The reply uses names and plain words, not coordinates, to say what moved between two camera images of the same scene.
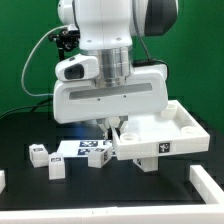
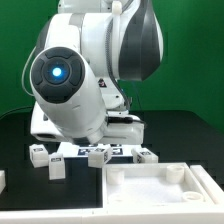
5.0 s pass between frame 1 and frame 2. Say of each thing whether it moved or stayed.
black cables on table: stayed
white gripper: moved
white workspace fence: stayed
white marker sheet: stayed
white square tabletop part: moved
